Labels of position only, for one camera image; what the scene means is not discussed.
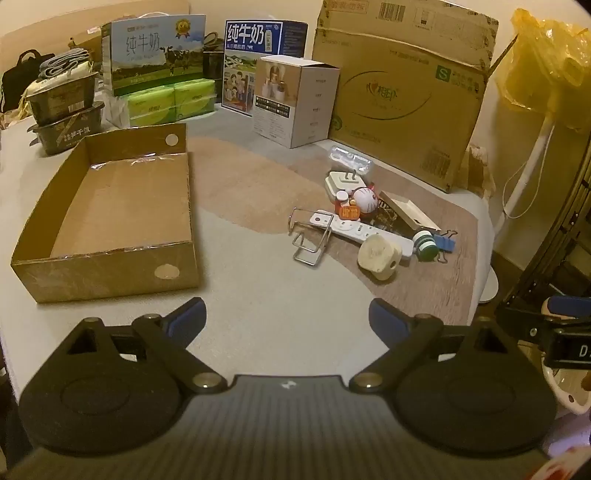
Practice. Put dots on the shallow cardboard tray box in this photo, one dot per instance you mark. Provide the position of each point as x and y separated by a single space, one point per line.
115 198

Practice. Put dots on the black bag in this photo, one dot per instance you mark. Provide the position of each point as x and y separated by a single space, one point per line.
23 78

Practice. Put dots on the yellow plastic bag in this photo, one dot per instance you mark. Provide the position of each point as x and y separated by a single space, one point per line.
549 64

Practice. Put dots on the cream folded cloth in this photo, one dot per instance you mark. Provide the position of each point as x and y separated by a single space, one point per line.
69 76

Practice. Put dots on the blue binder clip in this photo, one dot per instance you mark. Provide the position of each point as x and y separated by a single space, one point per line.
445 241

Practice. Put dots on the white product box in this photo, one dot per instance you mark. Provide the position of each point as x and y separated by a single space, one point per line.
300 106

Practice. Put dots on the green tissue pack bundle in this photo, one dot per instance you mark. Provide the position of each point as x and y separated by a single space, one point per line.
184 101

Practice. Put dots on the green white roll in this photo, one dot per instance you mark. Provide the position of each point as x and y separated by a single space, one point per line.
424 244

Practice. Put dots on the small brown cardboard box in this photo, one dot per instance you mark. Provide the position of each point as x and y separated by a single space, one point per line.
90 48

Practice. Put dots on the folded grey towels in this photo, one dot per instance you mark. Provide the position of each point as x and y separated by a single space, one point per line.
64 62

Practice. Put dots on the white power strip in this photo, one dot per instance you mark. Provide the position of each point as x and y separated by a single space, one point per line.
346 228

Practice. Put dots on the wooden headboard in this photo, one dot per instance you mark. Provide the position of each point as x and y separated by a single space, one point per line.
55 23

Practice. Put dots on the white plug adapter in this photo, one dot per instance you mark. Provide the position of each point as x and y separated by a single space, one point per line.
341 187

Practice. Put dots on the red white cat figure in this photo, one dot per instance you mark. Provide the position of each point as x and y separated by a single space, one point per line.
364 201

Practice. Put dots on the dark gift box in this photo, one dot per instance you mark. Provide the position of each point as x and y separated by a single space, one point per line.
213 60

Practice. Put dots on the black metal rack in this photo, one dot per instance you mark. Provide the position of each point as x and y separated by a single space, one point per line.
554 249

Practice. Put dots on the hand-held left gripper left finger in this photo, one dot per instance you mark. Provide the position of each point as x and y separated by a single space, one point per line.
189 314

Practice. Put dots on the clear plastic pack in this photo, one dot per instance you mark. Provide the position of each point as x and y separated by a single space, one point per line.
351 160

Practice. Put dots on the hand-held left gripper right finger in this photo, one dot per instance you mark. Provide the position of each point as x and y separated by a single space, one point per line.
385 319

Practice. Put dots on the cream round plastic object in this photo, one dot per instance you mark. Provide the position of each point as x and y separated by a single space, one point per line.
378 257

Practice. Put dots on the blue milk carton box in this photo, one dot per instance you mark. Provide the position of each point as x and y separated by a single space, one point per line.
244 46

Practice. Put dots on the green milk carton box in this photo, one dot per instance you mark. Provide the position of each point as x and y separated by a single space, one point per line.
152 50

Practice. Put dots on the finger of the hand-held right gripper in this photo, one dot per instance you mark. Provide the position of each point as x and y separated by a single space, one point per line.
524 323
570 308

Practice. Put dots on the large cardboard box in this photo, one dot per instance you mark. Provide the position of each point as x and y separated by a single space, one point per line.
406 92

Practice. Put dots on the small orange label bottle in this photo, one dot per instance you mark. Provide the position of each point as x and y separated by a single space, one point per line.
349 213

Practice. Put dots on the white square tray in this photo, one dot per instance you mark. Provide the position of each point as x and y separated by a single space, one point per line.
411 210

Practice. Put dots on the torn brown cardboard piece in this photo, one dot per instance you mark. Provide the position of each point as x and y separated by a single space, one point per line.
478 170

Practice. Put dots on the white fan stand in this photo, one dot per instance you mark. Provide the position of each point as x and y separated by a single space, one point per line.
538 152

